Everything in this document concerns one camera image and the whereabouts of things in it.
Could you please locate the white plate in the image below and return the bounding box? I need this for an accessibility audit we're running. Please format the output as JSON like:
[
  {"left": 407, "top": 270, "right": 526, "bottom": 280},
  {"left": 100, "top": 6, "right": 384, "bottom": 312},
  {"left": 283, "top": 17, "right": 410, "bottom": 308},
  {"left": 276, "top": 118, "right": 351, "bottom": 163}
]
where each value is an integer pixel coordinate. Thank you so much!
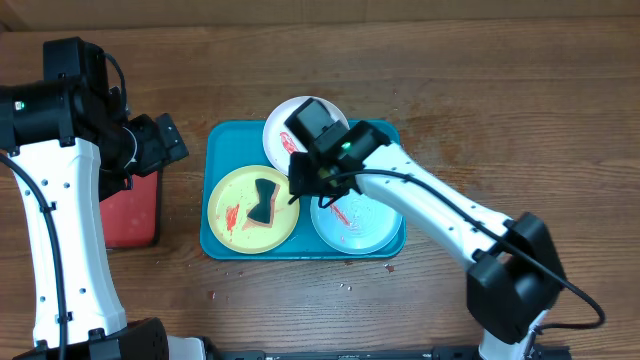
[{"left": 262, "top": 95, "right": 352, "bottom": 176}]

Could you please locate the yellow-green plate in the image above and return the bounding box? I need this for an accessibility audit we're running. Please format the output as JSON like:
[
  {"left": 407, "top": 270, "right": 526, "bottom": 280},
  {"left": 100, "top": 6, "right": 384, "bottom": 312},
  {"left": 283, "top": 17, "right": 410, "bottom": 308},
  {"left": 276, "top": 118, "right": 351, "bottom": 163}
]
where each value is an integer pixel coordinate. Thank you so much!
[{"left": 208, "top": 165, "right": 300, "bottom": 255}]

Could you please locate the red tray with dark rim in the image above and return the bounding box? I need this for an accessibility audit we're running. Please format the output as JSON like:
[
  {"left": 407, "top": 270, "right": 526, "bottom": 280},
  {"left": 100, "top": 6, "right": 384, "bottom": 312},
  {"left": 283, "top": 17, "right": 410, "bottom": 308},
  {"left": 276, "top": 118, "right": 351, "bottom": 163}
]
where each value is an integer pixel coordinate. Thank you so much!
[{"left": 100, "top": 171, "right": 162, "bottom": 249}]

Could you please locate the dark green sponge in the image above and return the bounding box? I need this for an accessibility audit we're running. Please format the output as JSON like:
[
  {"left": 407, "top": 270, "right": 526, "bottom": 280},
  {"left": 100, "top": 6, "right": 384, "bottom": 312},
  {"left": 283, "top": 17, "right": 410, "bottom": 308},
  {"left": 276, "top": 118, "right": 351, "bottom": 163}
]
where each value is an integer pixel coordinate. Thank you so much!
[{"left": 247, "top": 178, "right": 278, "bottom": 225}]

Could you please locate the light blue plate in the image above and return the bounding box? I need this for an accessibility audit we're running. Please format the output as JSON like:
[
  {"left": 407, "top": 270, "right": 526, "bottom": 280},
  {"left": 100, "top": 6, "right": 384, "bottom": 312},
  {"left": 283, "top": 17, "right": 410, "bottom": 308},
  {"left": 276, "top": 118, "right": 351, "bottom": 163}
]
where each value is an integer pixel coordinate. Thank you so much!
[{"left": 310, "top": 191, "right": 403, "bottom": 255}]

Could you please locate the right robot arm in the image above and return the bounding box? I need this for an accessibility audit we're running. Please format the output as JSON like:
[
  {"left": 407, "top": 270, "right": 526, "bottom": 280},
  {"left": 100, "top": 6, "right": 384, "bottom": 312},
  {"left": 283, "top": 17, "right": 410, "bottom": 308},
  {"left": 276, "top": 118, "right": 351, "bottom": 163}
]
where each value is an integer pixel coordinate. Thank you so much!
[{"left": 284, "top": 98, "right": 566, "bottom": 359}]

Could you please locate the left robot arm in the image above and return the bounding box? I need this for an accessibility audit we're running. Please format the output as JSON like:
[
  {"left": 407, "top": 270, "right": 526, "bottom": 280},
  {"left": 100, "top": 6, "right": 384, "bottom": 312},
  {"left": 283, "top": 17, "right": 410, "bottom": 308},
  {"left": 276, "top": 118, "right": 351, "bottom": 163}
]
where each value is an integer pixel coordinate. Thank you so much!
[{"left": 1, "top": 37, "right": 219, "bottom": 360}]

